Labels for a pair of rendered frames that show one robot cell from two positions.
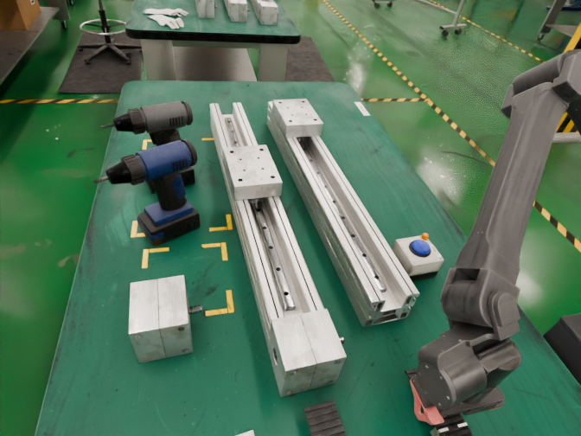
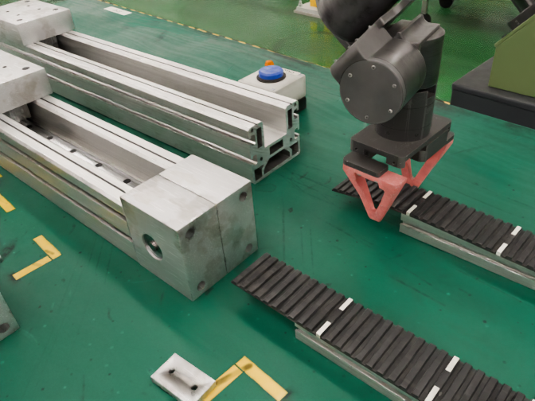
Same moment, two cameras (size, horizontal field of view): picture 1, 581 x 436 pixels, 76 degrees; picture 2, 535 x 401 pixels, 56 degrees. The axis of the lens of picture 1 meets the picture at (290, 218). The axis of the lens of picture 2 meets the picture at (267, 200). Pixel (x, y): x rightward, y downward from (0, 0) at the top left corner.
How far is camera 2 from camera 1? 27 cm
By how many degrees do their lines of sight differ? 20
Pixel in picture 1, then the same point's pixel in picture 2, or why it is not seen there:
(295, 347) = (173, 204)
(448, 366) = (373, 53)
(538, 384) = (472, 139)
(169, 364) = not seen: outside the picture
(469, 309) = not seen: outside the picture
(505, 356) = (426, 29)
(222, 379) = (90, 330)
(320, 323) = (193, 169)
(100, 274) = not seen: outside the picture
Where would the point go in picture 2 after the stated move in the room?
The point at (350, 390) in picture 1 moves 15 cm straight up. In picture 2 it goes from (281, 246) to (273, 129)
